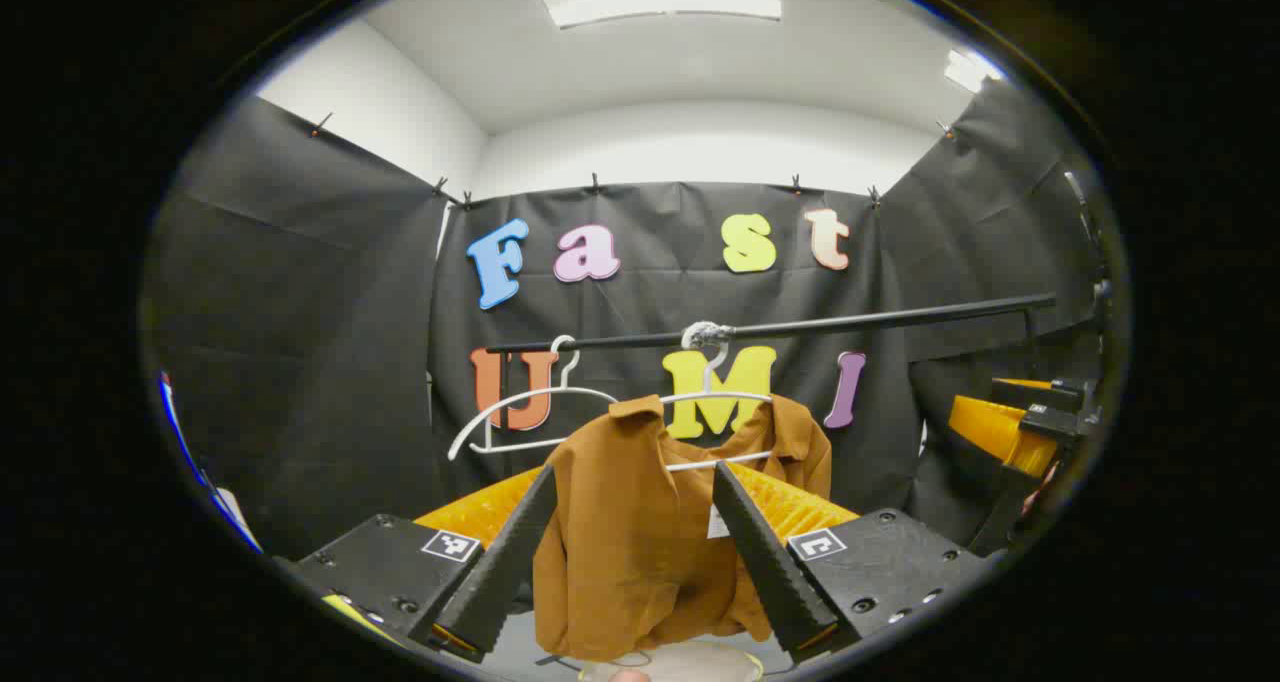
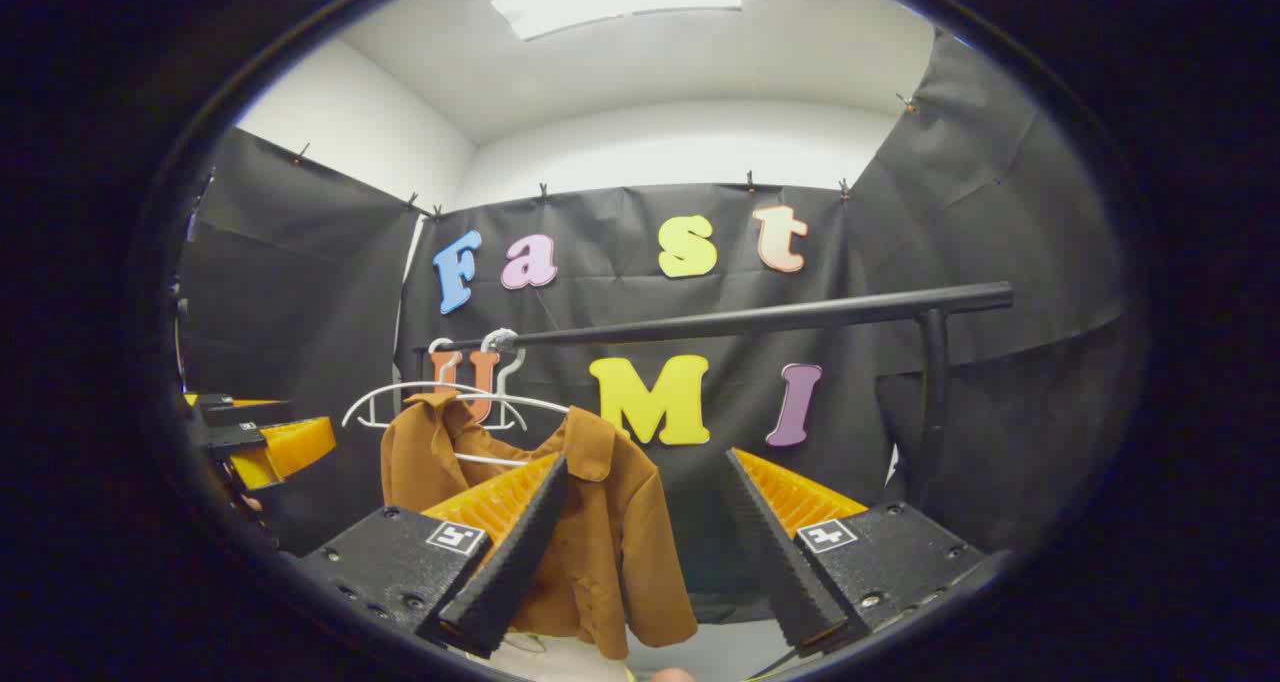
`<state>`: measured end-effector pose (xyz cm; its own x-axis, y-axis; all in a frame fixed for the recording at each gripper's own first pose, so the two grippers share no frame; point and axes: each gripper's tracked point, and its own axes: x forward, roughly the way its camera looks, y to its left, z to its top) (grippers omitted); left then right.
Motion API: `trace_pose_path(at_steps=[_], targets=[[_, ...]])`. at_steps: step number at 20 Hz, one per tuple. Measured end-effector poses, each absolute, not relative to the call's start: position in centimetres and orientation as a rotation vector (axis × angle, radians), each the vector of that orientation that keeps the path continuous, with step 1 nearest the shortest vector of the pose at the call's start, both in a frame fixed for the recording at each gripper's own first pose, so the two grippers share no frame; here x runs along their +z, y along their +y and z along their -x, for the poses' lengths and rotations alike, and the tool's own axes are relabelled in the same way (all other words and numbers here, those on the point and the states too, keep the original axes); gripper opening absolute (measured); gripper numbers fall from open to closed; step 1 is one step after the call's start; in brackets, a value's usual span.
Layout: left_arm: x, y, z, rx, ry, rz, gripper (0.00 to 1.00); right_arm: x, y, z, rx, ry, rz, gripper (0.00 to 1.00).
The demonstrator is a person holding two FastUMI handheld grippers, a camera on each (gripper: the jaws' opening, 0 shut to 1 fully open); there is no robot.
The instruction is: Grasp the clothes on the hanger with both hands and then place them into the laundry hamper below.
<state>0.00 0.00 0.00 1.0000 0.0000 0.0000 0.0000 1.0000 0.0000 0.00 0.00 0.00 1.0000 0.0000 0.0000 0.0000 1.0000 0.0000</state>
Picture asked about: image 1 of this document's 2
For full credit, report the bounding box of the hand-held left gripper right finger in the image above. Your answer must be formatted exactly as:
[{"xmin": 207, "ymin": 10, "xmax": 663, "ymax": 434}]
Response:
[{"xmin": 712, "ymin": 460, "xmax": 1001, "ymax": 665}]

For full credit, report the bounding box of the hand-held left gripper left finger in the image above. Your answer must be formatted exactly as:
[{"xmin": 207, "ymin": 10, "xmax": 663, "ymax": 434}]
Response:
[{"xmin": 275, "ymin": 462, "xmax": 559, "ymax": 663}]

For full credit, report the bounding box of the brown shirt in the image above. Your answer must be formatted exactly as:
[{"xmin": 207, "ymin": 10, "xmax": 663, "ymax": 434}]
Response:
[{"xmin": 532, "ymin": 394, "xmax": 834, "ymax": 663}]

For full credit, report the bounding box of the white laundry hamper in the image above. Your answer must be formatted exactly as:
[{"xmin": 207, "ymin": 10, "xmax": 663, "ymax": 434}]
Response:
[{"xmin": 578, "ymin": 642, "xmax": 766, "ymax": 682}]

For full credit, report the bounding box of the black clothes rack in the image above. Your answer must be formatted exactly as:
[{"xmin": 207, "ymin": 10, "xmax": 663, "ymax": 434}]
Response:
[{"xmin": 485, "ymin": 292, "xmax": 1111, "ymax": 363}]

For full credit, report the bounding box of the white plastic hanger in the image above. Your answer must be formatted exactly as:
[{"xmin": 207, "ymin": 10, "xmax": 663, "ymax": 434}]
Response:
[
  {"xmin": 447, "ymin": 334, "xmax": 621, "ymax": 461},
  {"xmin": 612, "ymin": 340, "xmax": 779, "ymax": 473}
]

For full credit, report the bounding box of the black backdrop cloth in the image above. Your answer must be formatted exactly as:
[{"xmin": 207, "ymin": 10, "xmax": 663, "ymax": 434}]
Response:
[{"xmin": 145, "ymin": 77, "xmax": 1111, "ymax": 563}]

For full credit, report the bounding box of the small ceiling light panel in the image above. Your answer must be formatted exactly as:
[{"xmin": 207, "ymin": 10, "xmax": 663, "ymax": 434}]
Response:
[{"xmin": 943, "ymin": 49, "xmax": 1004, "ymax": 93}]

